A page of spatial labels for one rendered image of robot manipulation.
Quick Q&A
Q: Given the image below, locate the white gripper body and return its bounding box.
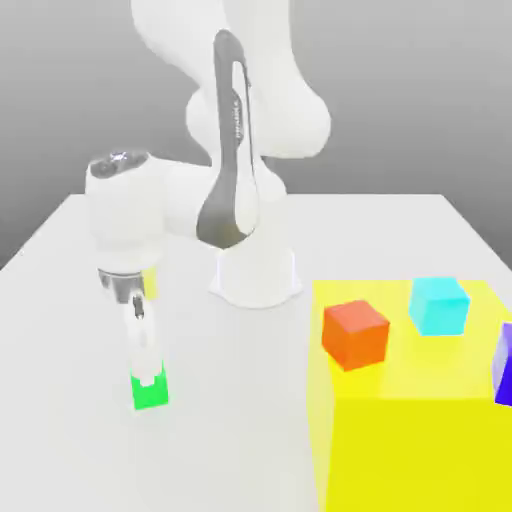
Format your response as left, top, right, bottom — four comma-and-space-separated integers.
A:
123, 296, 164, 380

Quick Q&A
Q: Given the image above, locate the small green cube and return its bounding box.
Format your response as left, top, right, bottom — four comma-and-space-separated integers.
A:
130, 358, 170, 412

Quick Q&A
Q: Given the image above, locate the small orange cube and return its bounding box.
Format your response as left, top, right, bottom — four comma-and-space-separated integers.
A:
321, 298, 392, 373

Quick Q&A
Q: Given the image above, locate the small cyan cube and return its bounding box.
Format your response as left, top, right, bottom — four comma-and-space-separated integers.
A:
407, 276, 472, 338

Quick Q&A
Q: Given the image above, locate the small blue cube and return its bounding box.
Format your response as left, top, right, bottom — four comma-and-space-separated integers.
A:
492, 321, 512, 408

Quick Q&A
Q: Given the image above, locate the large yellow box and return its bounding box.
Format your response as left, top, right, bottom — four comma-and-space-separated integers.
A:
306, 278, 512, 512

